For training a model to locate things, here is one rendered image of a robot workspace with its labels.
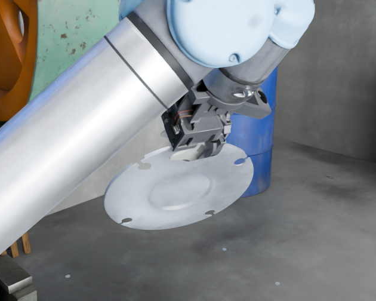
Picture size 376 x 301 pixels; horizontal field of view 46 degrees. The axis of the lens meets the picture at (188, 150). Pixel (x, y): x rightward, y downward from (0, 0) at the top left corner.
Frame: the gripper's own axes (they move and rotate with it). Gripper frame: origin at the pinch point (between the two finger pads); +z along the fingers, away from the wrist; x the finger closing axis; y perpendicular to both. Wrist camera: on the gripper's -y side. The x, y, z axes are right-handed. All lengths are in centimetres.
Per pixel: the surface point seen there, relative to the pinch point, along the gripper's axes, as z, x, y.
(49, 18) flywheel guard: 3.4, -32.2, 15.2
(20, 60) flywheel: 29, -43, 17
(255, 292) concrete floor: 125, 22, -75
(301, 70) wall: 189, -135, -236
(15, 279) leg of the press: 54, 2, 27
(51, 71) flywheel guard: 13.6, -27.8, 15.0
